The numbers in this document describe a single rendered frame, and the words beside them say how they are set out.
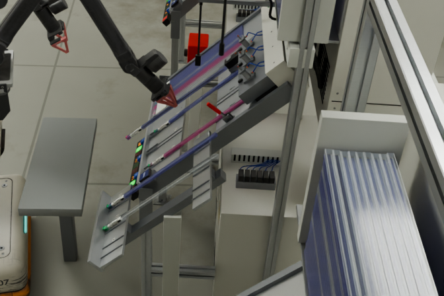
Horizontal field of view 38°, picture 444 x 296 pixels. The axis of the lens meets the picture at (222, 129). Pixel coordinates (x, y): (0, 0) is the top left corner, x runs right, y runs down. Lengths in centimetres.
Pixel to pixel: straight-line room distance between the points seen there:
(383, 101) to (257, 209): 67
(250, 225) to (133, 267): 79
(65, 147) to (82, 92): 147
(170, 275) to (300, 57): 93
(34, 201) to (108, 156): 119
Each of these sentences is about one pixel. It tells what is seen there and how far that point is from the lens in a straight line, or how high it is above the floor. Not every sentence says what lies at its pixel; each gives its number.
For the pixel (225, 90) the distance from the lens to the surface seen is 249.
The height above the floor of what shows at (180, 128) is 85.
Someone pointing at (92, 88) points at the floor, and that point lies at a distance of 434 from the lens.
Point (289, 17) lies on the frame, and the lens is 203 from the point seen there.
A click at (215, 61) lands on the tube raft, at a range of 273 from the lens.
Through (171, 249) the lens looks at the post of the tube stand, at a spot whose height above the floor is 67.
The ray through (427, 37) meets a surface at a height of 143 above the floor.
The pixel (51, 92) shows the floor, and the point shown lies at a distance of 434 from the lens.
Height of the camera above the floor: 237
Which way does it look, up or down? 36 degrees down
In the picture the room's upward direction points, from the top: 5 degrees clockwise
